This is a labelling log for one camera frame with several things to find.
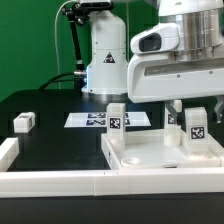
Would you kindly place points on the white left fence bar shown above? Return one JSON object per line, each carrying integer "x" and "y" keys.
{"x": 9, "y": 150}

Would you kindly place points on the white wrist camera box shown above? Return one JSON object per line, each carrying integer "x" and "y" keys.
{"x": 161, "y": 38}

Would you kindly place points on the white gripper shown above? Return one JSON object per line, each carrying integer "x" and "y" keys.
{"x": 158, "y": 77}

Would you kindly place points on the white square table top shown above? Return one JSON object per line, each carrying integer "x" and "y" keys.
{"x": 146, "y": 150}

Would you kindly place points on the white fence bar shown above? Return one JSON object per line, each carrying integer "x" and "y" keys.
{"x": 9, "y": 150}
{"x": 111, "y": 182}

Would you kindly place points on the white front fence bar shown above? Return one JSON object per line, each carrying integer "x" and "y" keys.
{"x": 111, "y": 182}

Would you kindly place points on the white marker sheet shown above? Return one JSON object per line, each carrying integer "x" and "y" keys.
{"x": 99, "y": 119}

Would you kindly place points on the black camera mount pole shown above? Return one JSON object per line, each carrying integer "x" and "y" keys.
{"x": 76, "y": 17}

